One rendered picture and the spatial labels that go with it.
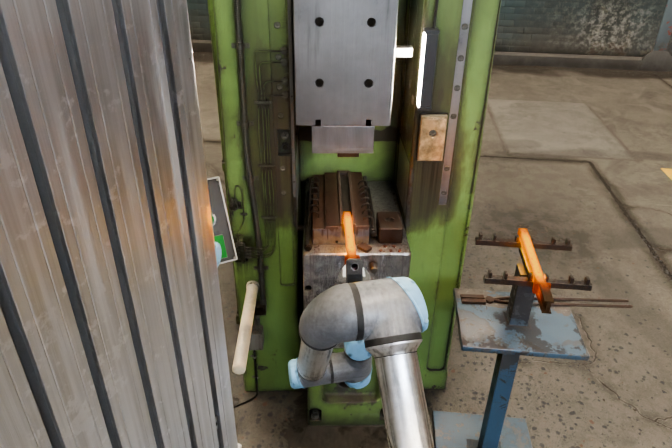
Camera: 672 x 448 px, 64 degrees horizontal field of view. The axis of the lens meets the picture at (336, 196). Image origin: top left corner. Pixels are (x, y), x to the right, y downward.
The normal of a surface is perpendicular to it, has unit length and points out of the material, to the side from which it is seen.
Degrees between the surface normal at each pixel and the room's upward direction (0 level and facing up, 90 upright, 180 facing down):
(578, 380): 0
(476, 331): 0
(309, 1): 90
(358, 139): 90
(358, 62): 90
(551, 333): 0
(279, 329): 90
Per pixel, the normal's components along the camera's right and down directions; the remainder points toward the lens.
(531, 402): 0.01, -0.87
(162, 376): 0.94, 0.18
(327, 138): 0.03, 0.49
